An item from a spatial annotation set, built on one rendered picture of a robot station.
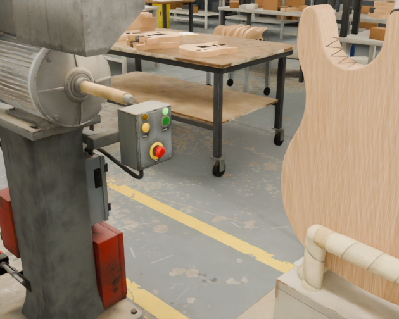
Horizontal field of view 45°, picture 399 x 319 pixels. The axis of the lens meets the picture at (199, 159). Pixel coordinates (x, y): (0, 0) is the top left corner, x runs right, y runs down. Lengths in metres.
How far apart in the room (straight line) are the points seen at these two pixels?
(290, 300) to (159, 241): 2.20
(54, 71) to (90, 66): 0.11
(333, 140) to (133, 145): 0.99
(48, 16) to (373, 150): 0.79
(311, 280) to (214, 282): 1.87
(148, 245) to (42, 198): 1.38
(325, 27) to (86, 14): 0.55
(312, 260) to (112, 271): 1.27
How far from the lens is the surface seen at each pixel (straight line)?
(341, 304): 0.79
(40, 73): 1.38
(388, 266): 0.70
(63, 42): 1.15
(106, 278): 1.94
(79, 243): 1.81
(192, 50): 3.66
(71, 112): 1.44
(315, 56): 0.71
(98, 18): 1.10
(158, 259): 2.82
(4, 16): 1.57
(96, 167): 1.78
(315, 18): 0.70
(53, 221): 1.71
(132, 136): 1.60
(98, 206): 1.84
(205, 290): 2.58
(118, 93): 1.27
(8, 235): 1.95
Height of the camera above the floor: 1.58
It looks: 23 degrees down
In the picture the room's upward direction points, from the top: straight up
